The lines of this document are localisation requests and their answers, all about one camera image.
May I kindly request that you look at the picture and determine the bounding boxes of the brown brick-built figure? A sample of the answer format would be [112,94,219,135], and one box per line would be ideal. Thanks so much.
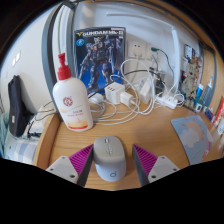
[181,54,204,108]

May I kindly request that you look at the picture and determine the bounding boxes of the small white rounded charger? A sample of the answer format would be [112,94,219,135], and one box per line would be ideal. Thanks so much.
[89,92,105,105]

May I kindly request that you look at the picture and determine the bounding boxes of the clear glass cup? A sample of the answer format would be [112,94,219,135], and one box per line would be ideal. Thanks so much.
[149,66,168,84]

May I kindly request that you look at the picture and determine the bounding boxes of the plaid bedding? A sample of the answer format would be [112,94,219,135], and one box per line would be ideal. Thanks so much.
[3,133,41,164]

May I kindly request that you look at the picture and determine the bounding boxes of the white charging cable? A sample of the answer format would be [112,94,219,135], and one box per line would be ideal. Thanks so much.
[93,58,161,127]

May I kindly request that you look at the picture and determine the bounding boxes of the blue cloud-print mouse pad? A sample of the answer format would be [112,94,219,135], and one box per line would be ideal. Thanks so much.
[170,114,214,166]

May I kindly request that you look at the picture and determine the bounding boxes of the white wall switch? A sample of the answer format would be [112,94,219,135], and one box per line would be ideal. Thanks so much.
[11,49,23,68]

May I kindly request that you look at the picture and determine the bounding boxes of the colourful toy box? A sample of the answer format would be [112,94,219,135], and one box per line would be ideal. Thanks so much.
[183,43,205,71]

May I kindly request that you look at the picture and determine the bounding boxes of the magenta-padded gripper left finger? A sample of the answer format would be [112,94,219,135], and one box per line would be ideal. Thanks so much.
[45,143,95,188]

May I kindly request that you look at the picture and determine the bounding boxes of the teal blanket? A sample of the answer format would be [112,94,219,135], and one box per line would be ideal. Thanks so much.
[0,111,9,158]

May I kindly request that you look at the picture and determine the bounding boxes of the white power adapter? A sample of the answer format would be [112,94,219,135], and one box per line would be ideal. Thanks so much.
[138,81,153,105]

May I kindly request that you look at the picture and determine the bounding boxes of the blue spray bottle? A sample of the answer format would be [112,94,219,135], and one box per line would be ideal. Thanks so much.
[201,75,214,109]

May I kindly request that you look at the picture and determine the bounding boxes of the blue robot model kit box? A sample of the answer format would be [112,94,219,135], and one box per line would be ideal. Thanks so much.
[73,26,127,96]

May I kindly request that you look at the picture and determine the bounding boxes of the black bag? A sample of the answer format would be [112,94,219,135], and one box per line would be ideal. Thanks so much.
[7,74,34,138]

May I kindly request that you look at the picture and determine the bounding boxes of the green-plug cable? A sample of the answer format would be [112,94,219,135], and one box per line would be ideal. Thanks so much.
[150,46,176,78]

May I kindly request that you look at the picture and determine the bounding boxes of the black power adapter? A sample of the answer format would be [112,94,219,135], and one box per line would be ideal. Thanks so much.
[154,78,166,96]

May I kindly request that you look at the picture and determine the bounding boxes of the small white plug charger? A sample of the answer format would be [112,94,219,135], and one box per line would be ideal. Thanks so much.
[119,91,134,108]

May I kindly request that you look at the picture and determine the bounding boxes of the white power strip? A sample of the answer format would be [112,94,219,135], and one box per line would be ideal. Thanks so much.
[155,94,178,110]

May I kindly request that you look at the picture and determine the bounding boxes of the small white square clock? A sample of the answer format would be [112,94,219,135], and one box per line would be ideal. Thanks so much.
[194,102,204,113]

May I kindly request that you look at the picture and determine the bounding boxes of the blue snack packet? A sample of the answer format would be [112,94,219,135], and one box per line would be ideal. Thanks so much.
[203,107,215,122]

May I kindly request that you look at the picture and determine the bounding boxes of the white wall socket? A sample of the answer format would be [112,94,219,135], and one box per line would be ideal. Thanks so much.
[128,40,148,59]

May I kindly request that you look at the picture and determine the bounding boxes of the grey computer mouse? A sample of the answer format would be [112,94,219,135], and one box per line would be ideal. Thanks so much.
[92,135,128,183]

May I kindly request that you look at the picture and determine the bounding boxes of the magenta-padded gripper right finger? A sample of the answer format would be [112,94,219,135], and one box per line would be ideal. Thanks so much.
[131,143,181,187]

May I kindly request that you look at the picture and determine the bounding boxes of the white red-pump lotion bottle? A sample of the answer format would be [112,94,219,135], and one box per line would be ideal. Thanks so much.
[52,52,95,133]

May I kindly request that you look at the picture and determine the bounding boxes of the white desk lamp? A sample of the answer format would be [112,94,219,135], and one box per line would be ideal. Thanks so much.
[105,12,181,101]

